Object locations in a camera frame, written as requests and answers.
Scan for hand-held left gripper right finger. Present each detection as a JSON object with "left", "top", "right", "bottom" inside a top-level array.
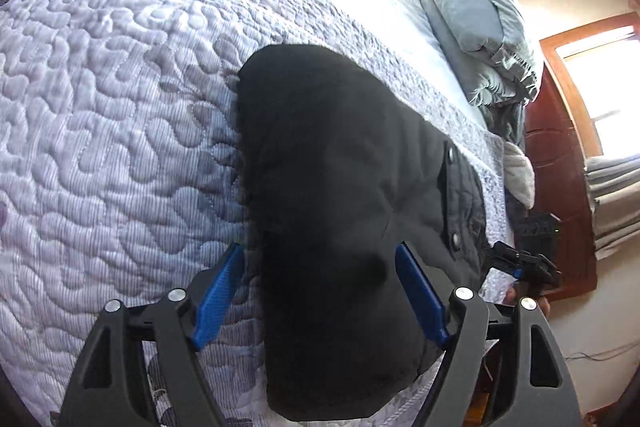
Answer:
[{"left": 394, "top": 243, "right": 583, "bottom": 427}]

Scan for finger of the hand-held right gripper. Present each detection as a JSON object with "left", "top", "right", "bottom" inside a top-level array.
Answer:
[{"left": 492, "top": 242, "right": 560, "bottom": 295}]

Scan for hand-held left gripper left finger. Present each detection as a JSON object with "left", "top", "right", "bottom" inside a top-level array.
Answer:
[{"left": 57, "top": 243, "right": 246, "bottom": 427}]

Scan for black jacket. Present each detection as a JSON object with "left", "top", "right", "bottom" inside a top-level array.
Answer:
[{"left": 235, "top": 43, "right": 493, "bottom": 423}]

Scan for person's right hand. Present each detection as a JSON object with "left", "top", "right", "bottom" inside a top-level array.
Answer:
[{"left": 502, "top": 283, "right": 552, "bottom": 320}]

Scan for white fleece blanket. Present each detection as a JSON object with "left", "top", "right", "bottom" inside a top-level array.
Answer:
[{"left": 502, "top": 139, "right": 536, "bottom": 210}]

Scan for brown wooden headboard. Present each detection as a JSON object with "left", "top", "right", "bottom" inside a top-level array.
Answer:
[{"left": 522, "top": 64, "right": 598, "bottom": 295}]

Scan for wooden framed window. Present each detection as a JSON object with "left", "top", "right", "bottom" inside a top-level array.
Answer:
[{"left": 539, "top": 12, "right": 640, "bottom": 158}]

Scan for white bed sheet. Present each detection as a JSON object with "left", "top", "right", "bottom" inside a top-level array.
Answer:
[{"left": 385, "top": 0, "right": 483, "bottom": 122}]

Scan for dark grey pillow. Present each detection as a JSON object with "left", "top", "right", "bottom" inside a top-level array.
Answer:
[{"left": 420, "top": 0, "right": 471, "bottom": 72}]

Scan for grey-green comforter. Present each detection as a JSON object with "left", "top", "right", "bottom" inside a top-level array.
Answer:
[{"left": 422, "top": 0, "right": 543, "bottom": 142}]

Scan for grey quilted bedspread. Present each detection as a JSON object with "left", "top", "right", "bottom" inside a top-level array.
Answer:
[{"left": 0, "top": 0, "right": 516, "bottom": 427}]

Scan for thin floor cable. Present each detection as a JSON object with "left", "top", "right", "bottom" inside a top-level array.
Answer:
[{"left": 565, "top": 342, "right": 640, "bottom": 360}]

